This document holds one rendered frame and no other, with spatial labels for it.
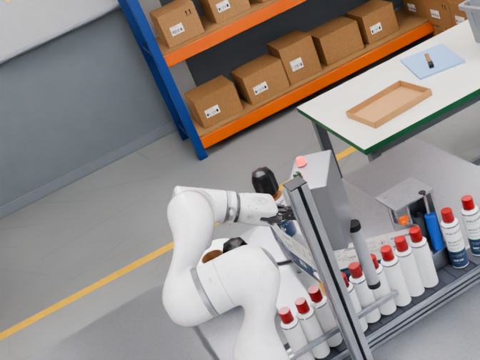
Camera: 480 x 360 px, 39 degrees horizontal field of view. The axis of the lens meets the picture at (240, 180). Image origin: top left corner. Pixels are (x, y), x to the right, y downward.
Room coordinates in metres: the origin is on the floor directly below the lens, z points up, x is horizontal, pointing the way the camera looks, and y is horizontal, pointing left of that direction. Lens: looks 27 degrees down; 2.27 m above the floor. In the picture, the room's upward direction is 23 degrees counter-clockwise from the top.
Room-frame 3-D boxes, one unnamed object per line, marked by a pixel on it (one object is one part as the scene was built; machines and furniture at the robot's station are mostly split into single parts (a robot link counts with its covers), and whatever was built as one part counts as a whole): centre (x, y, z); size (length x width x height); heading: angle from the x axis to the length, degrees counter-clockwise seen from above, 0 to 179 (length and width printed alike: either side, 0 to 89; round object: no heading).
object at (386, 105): (2.97, -0.81, 0.82); 0.34 x 0.24 x 0.04; 105
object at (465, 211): (1.64, -0.59, 0.98); 0.05 x 0.05 x 0.20
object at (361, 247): (1.46, -0.22, 1.18); 0.04 x 0.04 x 0.21
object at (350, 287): (1.54, -0.15, 0.98); 0.05 x 0.05 x 0.20
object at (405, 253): (1.59, -0.35, 0.98); 0.05 x 0.05 x 0.20
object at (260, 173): (2.14, -0.08, 1.04); 0.09 x 0.09 x 0.29
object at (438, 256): (1.70, -0.43, 1.01); 0.14 x 0.13 x 0.26; 103
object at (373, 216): (1.98, -0.06, 0.86); 0.80 x 0.67 x 0.05; 103
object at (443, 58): (3.26, -1.16, 0.81); 0.32 x 0.24 x 0.01; 175
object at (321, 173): (1.46, -0.16, 1.38); 0.17 x 0.10 x 0.19; 158
